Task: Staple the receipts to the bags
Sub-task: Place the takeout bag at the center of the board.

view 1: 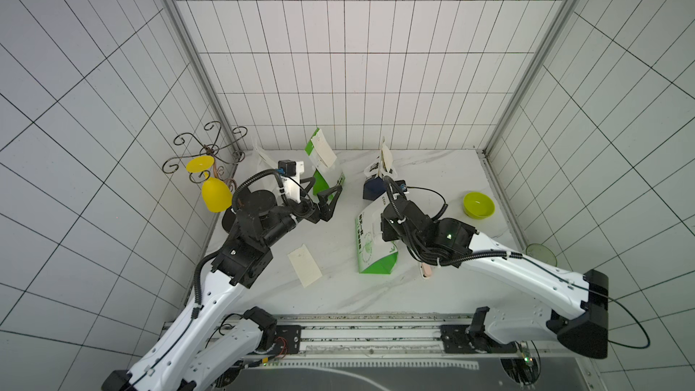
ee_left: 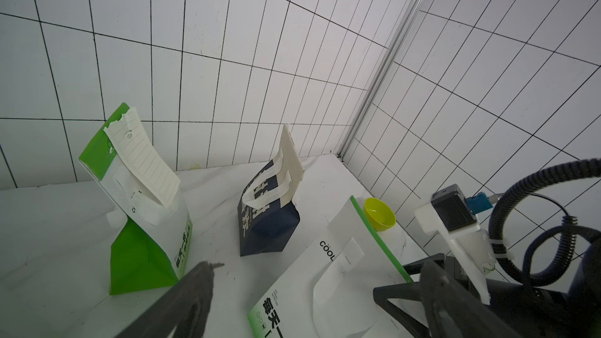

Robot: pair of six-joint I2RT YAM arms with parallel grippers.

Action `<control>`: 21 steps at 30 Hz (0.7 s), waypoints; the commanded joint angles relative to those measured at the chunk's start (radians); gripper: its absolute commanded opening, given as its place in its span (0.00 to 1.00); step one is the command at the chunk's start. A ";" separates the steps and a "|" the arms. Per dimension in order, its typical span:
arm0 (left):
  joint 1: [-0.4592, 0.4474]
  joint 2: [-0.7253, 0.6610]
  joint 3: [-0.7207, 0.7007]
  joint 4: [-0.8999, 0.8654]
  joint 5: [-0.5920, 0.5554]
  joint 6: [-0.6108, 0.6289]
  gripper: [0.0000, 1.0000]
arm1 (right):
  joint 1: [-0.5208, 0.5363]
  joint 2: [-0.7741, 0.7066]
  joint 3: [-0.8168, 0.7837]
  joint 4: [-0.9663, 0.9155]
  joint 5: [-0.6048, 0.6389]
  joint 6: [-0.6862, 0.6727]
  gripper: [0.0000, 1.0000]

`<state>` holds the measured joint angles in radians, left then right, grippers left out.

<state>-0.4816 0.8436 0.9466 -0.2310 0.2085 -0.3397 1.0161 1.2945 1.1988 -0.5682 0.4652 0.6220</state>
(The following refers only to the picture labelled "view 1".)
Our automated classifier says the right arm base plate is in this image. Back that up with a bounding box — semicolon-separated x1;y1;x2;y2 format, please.
439;324;519;355

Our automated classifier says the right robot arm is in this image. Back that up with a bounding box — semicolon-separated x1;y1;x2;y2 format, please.
380;197;609;360

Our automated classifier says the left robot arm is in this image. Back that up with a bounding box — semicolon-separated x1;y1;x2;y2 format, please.
101;169;342;390

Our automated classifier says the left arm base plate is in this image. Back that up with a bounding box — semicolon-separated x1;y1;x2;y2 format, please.
226;324;302;357

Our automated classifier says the green white bag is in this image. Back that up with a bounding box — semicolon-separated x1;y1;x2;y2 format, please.
304;128;345;196
355;195;398;275

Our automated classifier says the yellow saucer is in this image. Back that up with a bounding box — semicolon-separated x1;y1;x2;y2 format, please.
186;155;215;173

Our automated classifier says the aluminium rail frame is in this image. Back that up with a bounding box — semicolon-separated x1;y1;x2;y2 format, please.
142;311;606;391

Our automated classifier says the pink stapler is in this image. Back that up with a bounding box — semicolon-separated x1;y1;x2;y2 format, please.
420;262;433;280

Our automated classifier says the yellow cup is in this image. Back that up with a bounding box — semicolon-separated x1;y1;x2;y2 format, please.
201;177;233;214

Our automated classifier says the white paper bag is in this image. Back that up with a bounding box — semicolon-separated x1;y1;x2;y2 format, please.
251;143;278;193

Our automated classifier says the green bowl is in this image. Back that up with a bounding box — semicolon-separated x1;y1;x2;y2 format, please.
463;191;496;220

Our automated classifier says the green glass coaster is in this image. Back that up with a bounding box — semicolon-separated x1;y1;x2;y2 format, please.
525;244;557;266

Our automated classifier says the black scroll metal stand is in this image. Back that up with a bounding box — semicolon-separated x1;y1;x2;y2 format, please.
161;121;248;185

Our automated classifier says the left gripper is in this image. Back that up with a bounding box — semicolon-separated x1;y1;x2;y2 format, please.
263;177;343;245

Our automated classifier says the navy beige bag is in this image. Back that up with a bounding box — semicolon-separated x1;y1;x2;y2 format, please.
362;148;407;201

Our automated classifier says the black oval stand base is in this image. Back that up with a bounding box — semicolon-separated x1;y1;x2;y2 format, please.
222;188;257;234

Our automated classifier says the cream receipt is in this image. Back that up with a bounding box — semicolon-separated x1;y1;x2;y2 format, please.
311;129;337;168
378;139;394;177
288;244;322;288

